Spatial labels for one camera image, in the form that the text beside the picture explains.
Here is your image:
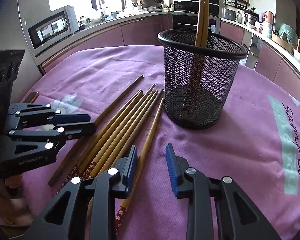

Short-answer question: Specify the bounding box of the person's left hand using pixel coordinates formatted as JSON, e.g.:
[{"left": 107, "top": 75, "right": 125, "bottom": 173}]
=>
[{"left": 0, "top": 189, "right": 33, "bottom": 228}]

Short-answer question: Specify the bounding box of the smartphone on table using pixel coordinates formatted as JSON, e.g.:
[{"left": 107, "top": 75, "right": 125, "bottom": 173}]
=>
[{"left": 23, "top": 92, "right": 39, "bottom": 103}]

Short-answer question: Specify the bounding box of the pink floral tablecloth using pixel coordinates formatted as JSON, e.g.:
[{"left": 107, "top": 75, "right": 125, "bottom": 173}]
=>
[{"left": 32, "top": 46, "right": 300, "bottom": 239}]

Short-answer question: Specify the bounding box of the white microwave oven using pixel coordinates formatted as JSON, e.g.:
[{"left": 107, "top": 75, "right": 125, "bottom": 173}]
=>
[{"left": 28, "top": 5, "right": 79, "bottom": 55}]

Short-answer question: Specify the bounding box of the black mesh utensil cup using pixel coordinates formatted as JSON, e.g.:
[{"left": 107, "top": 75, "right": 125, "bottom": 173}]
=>
[{"left": 158, "top": 28, "right": 247, "bottom": 130}]

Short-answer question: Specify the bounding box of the black built-in oven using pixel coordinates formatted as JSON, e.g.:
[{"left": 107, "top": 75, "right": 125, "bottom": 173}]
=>
[{"left": 172, "top": 14, "right": 221, "bottom": 34}]

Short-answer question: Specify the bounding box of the black range hood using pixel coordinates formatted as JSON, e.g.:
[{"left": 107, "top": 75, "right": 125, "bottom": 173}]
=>
[{"left": 173, "top": 0, "right": 219, "bottom": 17}]

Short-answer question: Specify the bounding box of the teal covered appliance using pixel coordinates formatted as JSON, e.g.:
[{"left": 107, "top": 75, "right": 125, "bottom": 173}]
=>
[{"left": 279, "top": 23, "right": 296, "bottom": 47}]

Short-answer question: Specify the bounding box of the steel pot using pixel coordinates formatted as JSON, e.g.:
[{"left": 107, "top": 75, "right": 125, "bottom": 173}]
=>
[{"left": 244, "top": 12, "right": 259, "bottom": 26}]

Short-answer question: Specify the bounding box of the pink thermos jug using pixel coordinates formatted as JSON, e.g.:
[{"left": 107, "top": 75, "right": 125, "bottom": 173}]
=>
[{"left": 264, "top": 10, "right": 275, "bottom": 25}]

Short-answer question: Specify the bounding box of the black camera box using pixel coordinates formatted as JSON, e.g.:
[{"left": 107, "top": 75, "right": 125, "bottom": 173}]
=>
[{"left": 0, "top": 50, "right": 25, "bottom": 128}]

